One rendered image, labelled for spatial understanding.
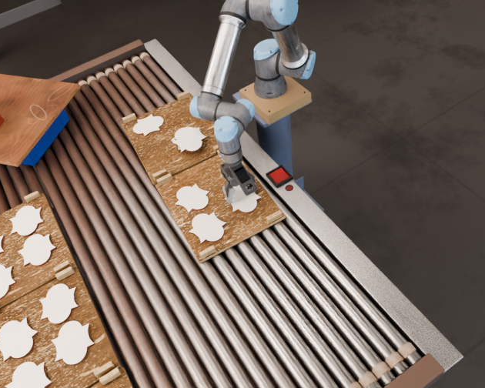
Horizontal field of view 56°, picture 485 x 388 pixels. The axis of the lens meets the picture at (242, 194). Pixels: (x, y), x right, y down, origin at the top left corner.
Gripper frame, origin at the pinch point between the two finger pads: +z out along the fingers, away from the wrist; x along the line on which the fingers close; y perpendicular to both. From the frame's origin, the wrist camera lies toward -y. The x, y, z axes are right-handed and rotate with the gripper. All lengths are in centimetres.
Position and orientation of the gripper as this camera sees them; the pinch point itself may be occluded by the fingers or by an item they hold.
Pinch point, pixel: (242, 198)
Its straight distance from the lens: 170.5
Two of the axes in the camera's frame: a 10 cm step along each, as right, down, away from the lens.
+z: 1.4, 6.4, 7.5
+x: -8.7, 4.4, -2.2
